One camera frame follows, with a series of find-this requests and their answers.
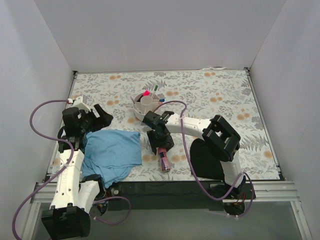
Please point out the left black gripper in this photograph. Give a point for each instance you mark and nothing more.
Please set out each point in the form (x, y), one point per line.
(92, 117)

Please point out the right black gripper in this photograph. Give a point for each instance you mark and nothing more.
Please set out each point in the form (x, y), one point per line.
(161, 142)

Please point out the pink capped glue tube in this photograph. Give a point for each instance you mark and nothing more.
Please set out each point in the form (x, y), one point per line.
(163, 160)

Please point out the white marker orange cap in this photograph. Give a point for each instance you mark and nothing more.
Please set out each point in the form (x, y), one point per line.
(156, 101)

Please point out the white round divided organizer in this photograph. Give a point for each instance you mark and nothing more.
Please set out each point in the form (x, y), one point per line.
(144, 105)

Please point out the pink black highlighter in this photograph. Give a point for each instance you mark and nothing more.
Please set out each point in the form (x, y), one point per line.
(146, 93)

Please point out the white marker green cap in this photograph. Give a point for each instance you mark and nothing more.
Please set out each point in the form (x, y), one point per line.
(154, 92)

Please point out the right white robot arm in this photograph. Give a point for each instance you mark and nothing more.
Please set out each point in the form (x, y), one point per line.
(214, 154)

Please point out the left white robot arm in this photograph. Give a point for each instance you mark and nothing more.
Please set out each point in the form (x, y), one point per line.
(68, 215)

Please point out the light blue cloth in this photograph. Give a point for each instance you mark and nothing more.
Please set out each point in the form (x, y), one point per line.
(112, 154)

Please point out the black cloth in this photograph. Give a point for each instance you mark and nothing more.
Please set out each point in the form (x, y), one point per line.
(203, 162)

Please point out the floral patterned table mat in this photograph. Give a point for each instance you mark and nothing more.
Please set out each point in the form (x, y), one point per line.
(197, 94)

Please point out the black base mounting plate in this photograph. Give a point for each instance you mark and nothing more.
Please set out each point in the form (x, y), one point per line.
(173, 195)

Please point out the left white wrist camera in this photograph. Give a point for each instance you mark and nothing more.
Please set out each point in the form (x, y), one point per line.
(79, 102)

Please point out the aluminium frame rail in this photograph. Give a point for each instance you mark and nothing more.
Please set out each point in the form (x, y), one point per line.
(265, 191)

